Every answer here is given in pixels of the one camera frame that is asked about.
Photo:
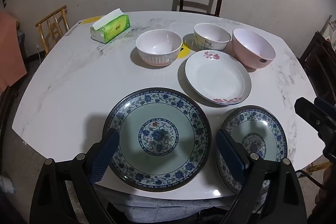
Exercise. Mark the white crumpled bag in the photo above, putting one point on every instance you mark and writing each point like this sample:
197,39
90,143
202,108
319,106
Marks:
6,184

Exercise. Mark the green tissue pack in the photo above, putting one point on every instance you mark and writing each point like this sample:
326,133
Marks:
113,29

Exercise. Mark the bamboo chair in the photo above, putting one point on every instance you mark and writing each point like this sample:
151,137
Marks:
52,15

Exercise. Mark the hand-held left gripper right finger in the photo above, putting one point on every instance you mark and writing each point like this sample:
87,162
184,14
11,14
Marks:
231,157

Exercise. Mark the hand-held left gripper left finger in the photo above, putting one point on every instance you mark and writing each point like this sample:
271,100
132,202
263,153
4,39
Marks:
105,154

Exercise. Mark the small blue floral plate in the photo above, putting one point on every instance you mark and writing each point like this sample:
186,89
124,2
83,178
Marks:
252,129

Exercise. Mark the white ribbed bowl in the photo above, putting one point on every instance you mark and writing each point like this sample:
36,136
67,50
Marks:
157,56

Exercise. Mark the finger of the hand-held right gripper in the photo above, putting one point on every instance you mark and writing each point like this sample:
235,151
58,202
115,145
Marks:
325,108
305,109

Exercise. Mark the bamboo stool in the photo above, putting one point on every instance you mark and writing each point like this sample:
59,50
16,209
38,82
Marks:
318,166

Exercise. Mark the white printed bowl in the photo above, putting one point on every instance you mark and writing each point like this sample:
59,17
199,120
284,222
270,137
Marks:
207,43

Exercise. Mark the person's grey trousers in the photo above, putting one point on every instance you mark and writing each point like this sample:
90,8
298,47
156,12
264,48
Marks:
170,208

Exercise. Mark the yellow round warning sticker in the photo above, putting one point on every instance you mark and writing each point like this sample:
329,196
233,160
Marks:
183,52

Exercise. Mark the orange cloth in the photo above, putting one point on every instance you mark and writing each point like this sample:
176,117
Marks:
10,56

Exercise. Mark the white plate with pink flowers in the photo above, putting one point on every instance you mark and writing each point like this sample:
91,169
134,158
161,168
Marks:
215,77

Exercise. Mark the large blue floral plate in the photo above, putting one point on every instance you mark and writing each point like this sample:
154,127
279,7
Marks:
162,119

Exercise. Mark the pink bowl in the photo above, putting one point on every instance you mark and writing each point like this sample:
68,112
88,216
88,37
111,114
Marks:
252,43

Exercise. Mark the pile of plastic bags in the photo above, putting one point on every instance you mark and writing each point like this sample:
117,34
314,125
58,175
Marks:
331,29

